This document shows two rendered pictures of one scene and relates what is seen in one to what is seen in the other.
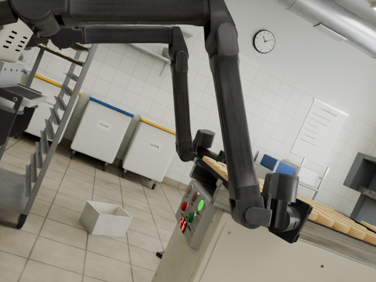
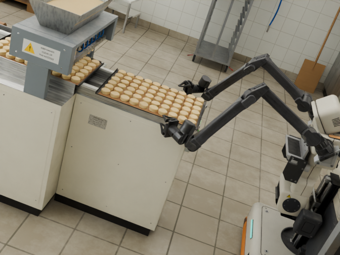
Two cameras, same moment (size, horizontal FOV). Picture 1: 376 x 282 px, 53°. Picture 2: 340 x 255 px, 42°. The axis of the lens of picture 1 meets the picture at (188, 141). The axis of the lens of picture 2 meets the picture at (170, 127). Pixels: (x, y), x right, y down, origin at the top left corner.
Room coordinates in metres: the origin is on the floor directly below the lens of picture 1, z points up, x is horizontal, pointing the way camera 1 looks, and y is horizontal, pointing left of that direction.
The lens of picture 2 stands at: (3.41, 0.46, 2.04)
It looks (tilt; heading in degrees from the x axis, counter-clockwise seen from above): 29 degrees down; 198
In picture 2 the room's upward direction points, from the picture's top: 19 degrees clockwise
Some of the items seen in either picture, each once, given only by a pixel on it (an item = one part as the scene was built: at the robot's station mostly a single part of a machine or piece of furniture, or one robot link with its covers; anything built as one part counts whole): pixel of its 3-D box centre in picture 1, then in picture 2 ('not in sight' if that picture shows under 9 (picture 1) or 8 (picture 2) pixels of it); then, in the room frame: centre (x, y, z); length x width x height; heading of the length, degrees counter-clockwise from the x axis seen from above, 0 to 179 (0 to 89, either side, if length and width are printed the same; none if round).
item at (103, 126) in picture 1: (100, 132); not in sight; (4.60, 1.03, 0.39); 0.64 x 0.54 x 0.77; 14
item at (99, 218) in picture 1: (106, 219); not in sight; (2.71, 0.33, 0.08); 0.30 x 0.22 x 0.16; 135
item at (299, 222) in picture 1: (286, 218); (192, 89); (0.87, -0.28, 0.90); 0.07 x 0.07 x 0.10; 60
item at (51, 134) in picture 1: (49, 126); not in sight; (2.40, 0.86, 0.60); 0.64 x 0.03 x 0.03; 26
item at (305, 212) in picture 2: not in sight; (295, 208); (1.01, 0.62, 0.55); 0.28 x 0.27 x 0.25; 15
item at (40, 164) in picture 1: (38, 151); not in sight; (2.40, 0.86, 0.42); 0.64 x 0.03 x 0.03; 26
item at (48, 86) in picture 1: (48, 112); not in sight; (4.43, 1.66, 0.39); 0.64 x 0.54 x 0.77; 16
